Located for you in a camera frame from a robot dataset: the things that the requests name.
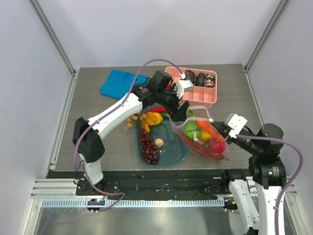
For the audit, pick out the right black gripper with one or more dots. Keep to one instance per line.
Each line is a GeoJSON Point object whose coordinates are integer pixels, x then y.
{"type": "Point", "coordinates": [225, 130]}

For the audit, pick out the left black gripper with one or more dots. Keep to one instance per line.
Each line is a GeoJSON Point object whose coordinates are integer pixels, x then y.
{"type": "Point", "coordinates": [176, 114]}

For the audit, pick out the green toy melon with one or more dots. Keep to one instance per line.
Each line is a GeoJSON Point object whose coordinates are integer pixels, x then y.
{"type": "Point", "coordinates": [192, 130]}

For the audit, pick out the yellow toy mango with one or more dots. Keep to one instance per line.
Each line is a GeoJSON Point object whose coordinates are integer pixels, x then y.
{"type": "Point", "coordinates": [204, 136]}

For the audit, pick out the red toy apple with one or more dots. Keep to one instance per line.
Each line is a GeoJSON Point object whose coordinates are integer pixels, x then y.
{"type": "Point", "coordinates": [216, 146]}

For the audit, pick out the orange toy carrot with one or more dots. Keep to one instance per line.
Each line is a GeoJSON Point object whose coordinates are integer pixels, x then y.
{"type": "Point", "coordinates": [207, 127]}

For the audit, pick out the clear zip top bag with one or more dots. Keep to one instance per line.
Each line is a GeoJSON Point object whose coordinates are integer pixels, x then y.
{"type": "Point", "coordinates": [195, 113]}

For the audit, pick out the red toy lobster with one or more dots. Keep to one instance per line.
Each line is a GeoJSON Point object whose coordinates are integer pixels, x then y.
{"type": "Point", "coordinates": [201, 149]}

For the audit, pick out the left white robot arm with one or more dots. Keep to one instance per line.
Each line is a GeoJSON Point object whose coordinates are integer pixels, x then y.
{"type": "Point", "coordinates": [88, 134]}

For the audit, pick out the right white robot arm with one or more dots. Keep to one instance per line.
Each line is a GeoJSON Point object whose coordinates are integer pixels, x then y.
{"type": "Point", "coordinates": [268, 173]}

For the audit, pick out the green toy cucumber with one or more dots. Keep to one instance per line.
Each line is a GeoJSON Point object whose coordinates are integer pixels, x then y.
{"type": "Point", "coordinates": [164, 115]}

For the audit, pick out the red toy chili pepper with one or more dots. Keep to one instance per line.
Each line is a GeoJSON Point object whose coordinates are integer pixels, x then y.
{"type": "Point", "coordinates": [157, 110]}

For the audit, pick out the orange toy fruit cluster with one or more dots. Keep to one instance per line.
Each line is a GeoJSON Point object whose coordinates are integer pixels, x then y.
{"type": "Point", "coordinates": [150, 119]}

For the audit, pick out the pink divided organizer box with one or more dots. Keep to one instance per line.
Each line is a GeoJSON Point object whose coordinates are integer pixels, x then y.
{"type": "Point", "coordinates": [202, 96]}

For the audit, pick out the white toy garlic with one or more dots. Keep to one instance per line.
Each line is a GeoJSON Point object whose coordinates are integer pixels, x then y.
{"type": "Point", "coordinates": [159, 142]}

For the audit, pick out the teal plastic basket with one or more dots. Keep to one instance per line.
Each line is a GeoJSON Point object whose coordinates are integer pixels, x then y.
{"type": "Point", "coordinates": [173, 152]}

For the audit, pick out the dark rolled sock middle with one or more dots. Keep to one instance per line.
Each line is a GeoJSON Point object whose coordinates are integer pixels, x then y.
{"type": "Point", "coordinates": [200, 80]}

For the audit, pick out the dark rolled sock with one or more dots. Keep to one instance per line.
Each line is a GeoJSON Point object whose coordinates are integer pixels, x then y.
{"type": "Point", "coordinates": [200, 80]}
{"type": "Point", "coordinates": [190, 75]}

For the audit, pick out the dark rolled sock left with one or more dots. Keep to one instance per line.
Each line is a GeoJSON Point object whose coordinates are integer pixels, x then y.
{"type": "Point", "coordinates": [190, 75]}

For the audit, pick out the brown longan bunch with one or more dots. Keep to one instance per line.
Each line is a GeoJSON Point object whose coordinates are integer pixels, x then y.
{"type": "Point", "coordinates": [138, 119]}

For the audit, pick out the floral rolled sock right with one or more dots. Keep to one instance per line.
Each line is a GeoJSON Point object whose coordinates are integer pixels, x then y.
{"type": "Point", "coordinates": [210, 81]}

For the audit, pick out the purple grape bunch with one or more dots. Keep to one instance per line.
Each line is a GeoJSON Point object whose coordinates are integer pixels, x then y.
{"type": "Point", "coordinates": [149, 150]}

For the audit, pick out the blue folded cloth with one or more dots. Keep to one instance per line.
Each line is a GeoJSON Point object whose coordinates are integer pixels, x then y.
{"type": "Point", "coordinates": [117, 84]}

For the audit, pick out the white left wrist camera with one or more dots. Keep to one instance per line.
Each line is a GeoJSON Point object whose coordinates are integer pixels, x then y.
{"type": "Point", "coordinates": [183, 85]}

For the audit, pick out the white slotted cable duct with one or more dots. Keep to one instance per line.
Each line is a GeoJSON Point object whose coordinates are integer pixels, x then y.
{"type": "Point", "coordinates": [93, 203]}

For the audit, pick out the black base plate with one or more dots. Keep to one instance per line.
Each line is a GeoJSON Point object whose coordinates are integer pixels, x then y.
{"type": "Point", "coordinates": [157, 185]}

